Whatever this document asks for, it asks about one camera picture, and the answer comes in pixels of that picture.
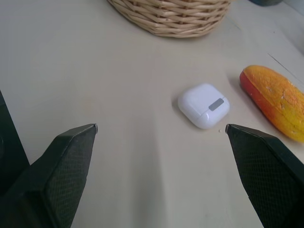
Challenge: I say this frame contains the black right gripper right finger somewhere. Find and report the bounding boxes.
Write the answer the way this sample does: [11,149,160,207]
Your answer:
[225,123,304,228]

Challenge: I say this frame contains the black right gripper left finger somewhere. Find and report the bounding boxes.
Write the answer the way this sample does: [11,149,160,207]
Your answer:
[0,123,99,228]

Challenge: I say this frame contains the woven wicker basket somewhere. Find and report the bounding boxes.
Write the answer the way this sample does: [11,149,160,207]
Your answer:
[106,0,232,38]

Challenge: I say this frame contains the orange red mango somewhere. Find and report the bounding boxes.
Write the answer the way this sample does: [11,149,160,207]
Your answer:
[239,65,304,143]

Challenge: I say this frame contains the white earbuds charging case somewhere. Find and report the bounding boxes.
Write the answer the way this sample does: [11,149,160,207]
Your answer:
[178,83,230,130]

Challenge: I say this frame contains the dark round object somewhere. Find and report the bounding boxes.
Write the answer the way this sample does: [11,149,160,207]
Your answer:
[250,0,284,6]

